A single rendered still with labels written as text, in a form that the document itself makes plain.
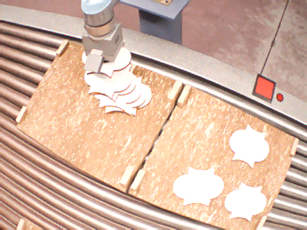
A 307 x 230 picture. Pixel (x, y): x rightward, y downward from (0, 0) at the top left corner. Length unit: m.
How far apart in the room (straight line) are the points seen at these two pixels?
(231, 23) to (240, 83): 1.32
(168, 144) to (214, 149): 0.12
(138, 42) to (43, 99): 0.35
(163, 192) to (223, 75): 0.40
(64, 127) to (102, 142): 0.12
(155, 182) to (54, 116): 0.35
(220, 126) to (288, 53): 1.44
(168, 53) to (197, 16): 1.28
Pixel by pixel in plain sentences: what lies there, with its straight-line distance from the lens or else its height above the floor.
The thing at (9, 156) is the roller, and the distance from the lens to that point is 1.42.
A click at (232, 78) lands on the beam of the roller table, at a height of 0.92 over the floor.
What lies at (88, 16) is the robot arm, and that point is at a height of 1.33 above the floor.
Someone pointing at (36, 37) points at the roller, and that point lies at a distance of 1.63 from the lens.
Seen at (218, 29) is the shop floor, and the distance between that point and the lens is 2.70.
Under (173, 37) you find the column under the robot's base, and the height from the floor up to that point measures 0.58.
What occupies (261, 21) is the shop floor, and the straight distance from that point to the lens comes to 2.82.
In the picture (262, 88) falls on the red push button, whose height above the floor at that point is 0.93.
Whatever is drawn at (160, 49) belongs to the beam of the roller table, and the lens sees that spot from 1.50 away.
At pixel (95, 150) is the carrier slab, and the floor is 0.94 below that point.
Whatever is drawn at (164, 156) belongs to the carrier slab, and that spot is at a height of 0.94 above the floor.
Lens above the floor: 2.17
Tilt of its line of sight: 64 degrees down
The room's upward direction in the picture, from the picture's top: 5 degrees counter-clockwise
